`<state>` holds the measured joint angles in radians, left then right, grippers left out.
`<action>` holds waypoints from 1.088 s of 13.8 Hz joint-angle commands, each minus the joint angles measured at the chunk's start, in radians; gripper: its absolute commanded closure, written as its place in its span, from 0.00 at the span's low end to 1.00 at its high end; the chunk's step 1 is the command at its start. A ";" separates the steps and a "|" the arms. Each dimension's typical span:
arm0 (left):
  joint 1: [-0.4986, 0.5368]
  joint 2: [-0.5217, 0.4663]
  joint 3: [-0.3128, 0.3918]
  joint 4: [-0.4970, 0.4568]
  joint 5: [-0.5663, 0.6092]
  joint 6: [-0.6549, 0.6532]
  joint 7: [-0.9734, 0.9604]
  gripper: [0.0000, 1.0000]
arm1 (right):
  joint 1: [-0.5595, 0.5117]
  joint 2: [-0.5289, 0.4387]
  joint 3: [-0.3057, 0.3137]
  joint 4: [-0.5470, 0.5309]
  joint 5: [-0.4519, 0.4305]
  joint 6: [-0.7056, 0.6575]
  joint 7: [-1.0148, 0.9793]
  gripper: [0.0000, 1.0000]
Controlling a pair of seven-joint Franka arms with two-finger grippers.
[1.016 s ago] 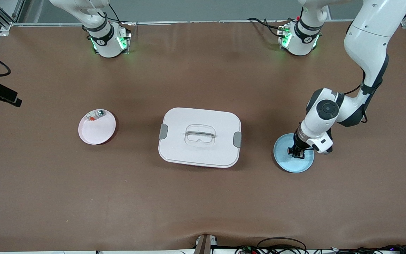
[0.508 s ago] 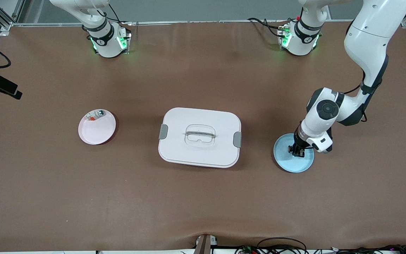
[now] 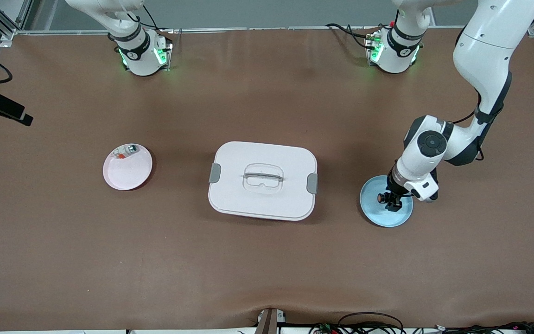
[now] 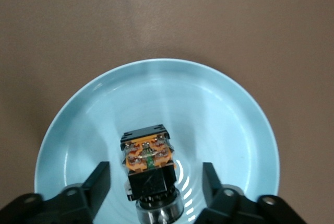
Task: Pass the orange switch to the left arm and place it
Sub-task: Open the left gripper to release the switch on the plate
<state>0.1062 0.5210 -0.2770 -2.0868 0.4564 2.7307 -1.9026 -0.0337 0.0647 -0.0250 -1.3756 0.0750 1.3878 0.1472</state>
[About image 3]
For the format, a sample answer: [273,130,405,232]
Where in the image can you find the metal table edge rail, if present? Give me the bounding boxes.
[14,26,464,36]

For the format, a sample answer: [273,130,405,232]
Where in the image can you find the pink round plate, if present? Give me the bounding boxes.
[103,143,153,191]

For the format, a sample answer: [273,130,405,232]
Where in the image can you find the black base cable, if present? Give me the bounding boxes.
[326,22,379,49]

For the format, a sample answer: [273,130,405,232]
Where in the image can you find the brown camera mount post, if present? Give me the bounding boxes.
[255,308,287,334]

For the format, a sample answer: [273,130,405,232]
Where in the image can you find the white lidded storage box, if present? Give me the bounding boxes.
[208,141,318,221]

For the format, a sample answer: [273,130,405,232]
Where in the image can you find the light blue round plate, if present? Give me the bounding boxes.
[359,175,414,228]

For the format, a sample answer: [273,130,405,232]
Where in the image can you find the black cable bundle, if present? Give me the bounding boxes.
[309,312,534,334]

